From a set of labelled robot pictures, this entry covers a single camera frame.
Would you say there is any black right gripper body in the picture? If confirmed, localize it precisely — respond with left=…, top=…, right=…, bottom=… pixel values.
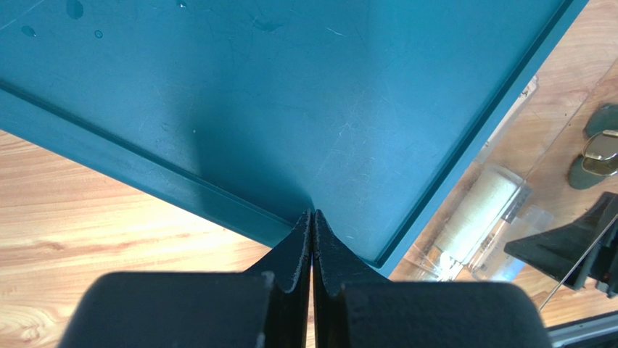
left=596, top=216, right=617, bottom=298

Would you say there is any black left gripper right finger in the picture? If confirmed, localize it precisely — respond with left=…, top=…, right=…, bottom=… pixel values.
left=313, top=211, right=551, bottom=347

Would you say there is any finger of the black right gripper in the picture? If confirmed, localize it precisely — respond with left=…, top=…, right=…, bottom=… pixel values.
left=520, top=192, right=617, bottom=290

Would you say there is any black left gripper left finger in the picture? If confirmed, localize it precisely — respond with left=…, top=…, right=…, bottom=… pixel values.
left=59, top=211, right=312, bottom=347

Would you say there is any clear drawer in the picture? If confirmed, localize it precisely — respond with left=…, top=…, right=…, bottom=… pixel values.
left=390, top=66, right=617, bottom=320

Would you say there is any clear glass foundation bottle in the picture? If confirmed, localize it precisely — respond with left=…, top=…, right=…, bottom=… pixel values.
left=471, top=205, right=553, bottom=282

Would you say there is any beige tube grey cap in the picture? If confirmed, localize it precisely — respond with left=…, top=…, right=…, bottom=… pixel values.
left=501, top=186, right=532, bottom=223

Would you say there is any green round compact lower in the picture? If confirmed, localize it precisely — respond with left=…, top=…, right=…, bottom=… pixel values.
left=567, top=155, right=605, bottom=190

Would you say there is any green round compact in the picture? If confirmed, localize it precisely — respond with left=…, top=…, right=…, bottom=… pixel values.
left=584, top=104, right=618, bottom=138
left=567, top=155, right=605, bottom=190

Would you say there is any cream white pump bottle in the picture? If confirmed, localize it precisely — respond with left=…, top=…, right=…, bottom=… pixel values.
left=427, top=165, right=524, bottom=281

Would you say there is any black round jar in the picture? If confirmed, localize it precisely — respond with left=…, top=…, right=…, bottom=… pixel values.
left=582, top=130, right=617, bottom=177

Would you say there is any green round compact upper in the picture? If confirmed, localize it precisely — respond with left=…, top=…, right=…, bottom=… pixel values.
left=584, top=104, right=618, bottom=138

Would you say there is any teal drawer organizer box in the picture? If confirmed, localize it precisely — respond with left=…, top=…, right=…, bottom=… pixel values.
left=1, top=1, right=585, bottom=276

